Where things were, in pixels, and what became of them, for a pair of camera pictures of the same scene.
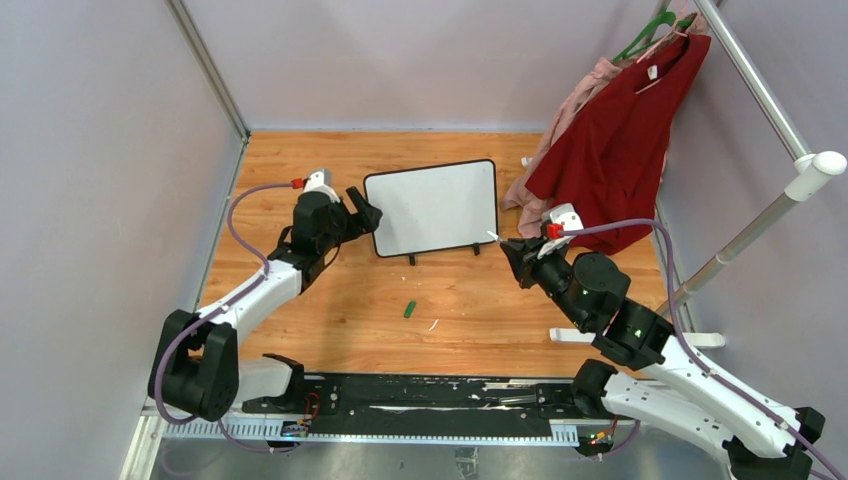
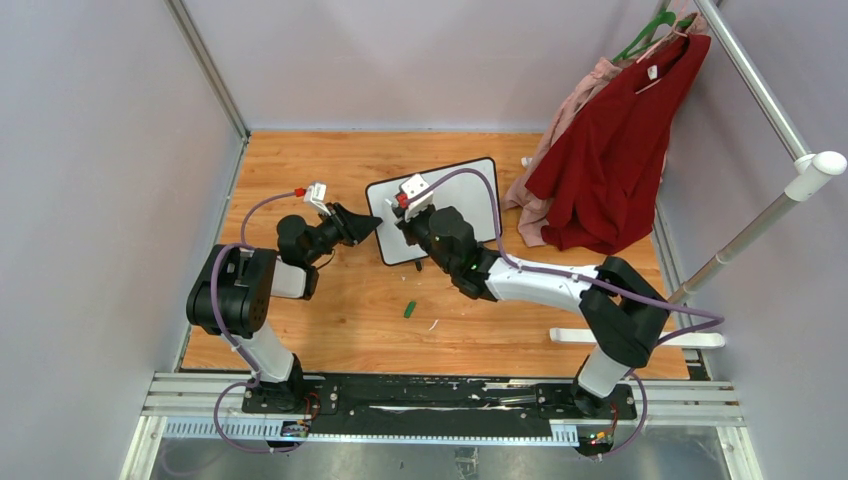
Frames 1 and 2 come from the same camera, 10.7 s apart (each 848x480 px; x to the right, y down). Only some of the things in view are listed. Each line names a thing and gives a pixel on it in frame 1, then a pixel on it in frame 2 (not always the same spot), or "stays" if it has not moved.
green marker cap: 409,309 stays
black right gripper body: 551,273 to 417,230
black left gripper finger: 353,226 stays
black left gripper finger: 369,215 to 357,224
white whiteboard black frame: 435,208 stays
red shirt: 607,157 stays
